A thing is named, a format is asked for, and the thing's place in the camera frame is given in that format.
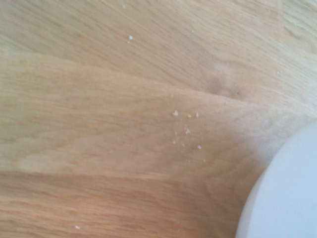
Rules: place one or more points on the plain white ceramic bowl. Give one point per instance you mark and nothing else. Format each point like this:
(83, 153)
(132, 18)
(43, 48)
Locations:
(284, 193)

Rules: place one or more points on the scattered cereal crumbs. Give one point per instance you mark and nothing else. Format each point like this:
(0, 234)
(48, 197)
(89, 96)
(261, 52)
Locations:
(187, 131)

